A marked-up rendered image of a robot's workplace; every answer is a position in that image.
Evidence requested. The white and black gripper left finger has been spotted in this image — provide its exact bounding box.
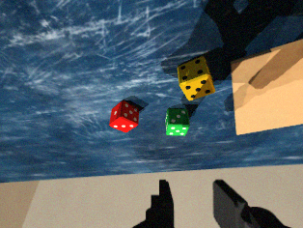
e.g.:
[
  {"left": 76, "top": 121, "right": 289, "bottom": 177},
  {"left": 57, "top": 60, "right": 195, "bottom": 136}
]
[{"left": 132, "top": 180, "right": 175, "bottom": 228}]

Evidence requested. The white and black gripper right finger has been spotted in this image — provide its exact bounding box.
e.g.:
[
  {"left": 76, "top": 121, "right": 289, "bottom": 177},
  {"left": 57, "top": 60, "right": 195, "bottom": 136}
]
[{"left": 213, "top": 180, "right": 290, "bottom": 228}]

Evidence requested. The red die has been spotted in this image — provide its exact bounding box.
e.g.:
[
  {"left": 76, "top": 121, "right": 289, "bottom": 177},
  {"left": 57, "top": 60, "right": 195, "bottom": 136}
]
[{"left": 109, "top": 100, "right": 139, "bottom": 132}]

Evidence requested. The tan square mat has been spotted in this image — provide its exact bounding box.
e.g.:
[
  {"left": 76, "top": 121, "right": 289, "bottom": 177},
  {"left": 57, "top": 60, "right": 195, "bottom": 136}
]
[{"left": 231, "top": 39, "right": 303, "bottom": 135}]

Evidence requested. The green die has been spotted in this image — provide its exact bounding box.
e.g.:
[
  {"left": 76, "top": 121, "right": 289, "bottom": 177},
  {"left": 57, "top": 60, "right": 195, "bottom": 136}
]
[{"left": 165, "top": 108, "right": 190, "bottom": 135}]

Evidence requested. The yellow die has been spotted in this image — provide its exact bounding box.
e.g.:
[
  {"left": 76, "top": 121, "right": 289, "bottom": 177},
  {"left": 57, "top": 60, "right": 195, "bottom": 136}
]
[{"left": 178, "top": 56, "right": 215, "bottom": 100}]

